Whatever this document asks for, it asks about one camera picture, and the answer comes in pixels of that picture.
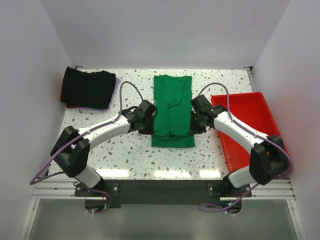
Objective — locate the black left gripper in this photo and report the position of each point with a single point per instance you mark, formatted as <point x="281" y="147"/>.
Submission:
<point x="150" y="131"/>

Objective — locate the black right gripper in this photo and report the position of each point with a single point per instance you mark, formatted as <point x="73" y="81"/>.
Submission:
<point x="194" y="130"/>

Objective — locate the green t shirt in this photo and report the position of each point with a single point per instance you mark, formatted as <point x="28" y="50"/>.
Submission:
<point x="173" y="95"/>

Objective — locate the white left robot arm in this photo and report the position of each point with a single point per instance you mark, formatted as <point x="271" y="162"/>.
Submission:
<point x="71" y="151"/>

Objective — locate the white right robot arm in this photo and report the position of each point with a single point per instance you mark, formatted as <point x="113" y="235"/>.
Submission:
<point x="268" y="158"/>

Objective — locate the lilac folded t shirt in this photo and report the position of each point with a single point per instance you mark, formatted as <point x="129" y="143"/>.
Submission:
<point x="117" y="84"/>

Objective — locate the red plastic bin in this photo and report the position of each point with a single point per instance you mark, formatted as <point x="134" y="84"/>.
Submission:
<point x="252" y="109"/>

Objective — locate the black folded t shirt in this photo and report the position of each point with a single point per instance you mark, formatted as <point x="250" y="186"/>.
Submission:
<point x="89" y="90"/>

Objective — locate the dark red folded t shirt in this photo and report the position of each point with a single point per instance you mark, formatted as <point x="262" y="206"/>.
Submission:
<point x="68" y="105"/>

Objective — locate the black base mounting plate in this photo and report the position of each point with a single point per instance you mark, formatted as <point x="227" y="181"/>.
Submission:
<point x="115" y="193"/>

